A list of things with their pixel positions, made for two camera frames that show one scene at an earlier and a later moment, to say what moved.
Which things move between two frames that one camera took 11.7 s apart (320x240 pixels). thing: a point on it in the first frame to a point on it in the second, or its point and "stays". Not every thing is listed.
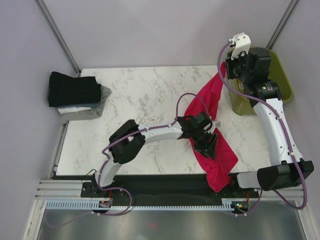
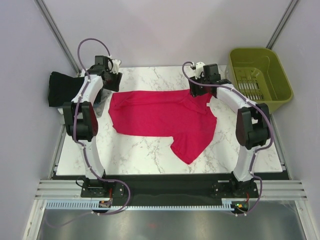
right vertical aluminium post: x=282 y=24 stays
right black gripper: x=243 y=56 to x=193 y=85
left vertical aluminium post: x=55 y=29 stays
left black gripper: x=206 y=148 to x=117 y=79
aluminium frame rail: x=62 y=189 stays
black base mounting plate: x=178 y=187 stays
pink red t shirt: x=204 y=101 to x=187 y=119
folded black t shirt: x=65 y=90 stays
